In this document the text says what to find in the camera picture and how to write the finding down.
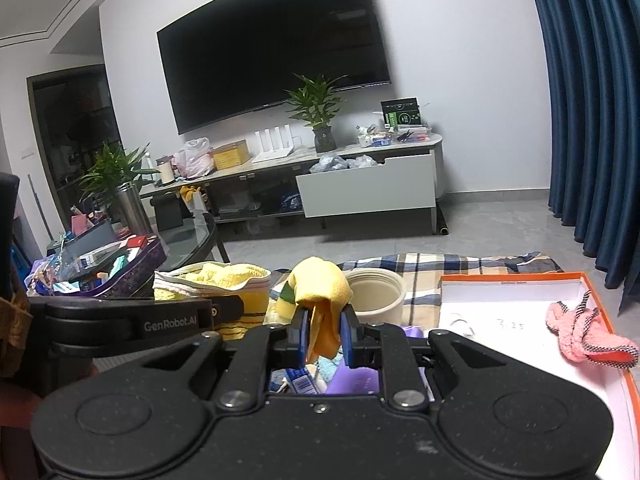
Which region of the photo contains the glass table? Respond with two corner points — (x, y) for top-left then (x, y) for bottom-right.
(150, 210), (231, 273)

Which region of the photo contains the white paper cup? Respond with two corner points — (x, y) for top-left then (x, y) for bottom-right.
(345, 267), (406, 328)

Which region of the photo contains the pink fuzzy cloth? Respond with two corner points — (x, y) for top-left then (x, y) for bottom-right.
(545, 300), (640, 367)

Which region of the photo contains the blue tissue pack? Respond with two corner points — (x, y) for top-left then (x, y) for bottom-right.
(284, 365), (327, 396)

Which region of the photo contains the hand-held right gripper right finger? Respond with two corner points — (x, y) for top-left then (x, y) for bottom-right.
(339, 304), (523, 413)

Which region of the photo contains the white router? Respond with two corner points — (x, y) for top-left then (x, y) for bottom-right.
(251, 125), (296, 164)

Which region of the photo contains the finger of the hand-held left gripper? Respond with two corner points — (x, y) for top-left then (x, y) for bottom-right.
(210, 294), (246, 322)

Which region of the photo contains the wall-mounted television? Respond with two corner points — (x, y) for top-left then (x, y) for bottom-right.
(156, 0), (392, 136)

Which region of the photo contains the yellow green sponge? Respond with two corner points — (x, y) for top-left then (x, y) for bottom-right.
(265, 272), (301, 326)

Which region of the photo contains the plant in steel vase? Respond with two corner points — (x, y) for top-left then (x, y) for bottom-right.
(77, 142), (161, 236)

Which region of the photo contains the dark glass door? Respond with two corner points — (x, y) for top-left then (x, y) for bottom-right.
(27, 64), (123, 231)

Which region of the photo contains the green black box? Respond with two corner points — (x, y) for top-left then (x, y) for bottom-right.
(380, 97), (425, 129)

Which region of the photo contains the white television stand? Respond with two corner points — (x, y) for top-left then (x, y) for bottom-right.
(140, 132), (446, 236)

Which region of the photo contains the purple tray of clutter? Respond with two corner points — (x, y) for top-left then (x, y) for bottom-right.
(25, 217), (168, 298)

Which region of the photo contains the white plastic bag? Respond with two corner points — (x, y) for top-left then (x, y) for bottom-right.
(172, 137), (215, 179)

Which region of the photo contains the yellow cardboard box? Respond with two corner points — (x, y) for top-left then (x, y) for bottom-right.
(212, 140), (252, 171)

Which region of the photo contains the white drawer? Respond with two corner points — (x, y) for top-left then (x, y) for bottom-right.
(295, 154), (437, 218)

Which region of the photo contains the black stool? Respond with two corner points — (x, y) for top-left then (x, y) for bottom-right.
(150, 195), (183, 233)

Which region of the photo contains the clear plastic container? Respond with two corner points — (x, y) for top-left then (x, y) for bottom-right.
(356, 125), (432, 149)

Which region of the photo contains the yellow cloth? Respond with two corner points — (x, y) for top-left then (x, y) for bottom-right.
(289, 256), (354, 363)

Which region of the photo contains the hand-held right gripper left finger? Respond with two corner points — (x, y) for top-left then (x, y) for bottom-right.
(140, 306), (311, 413)

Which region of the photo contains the plaid blanket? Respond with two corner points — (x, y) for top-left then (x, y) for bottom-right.
(265, 251), (566, 331)

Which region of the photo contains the potted bamboo plant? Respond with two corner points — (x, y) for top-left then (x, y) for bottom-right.
(284, 72), (348, 153)

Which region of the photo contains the yellow striped towel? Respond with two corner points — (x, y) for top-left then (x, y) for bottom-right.
(152, 262), (272, 343)

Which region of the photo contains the blue curtain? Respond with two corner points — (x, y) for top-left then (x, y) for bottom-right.
(522, 0), (640, 311)

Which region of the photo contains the orange-rimmed white box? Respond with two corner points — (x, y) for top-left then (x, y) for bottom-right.
(439, 271), (640, 480)

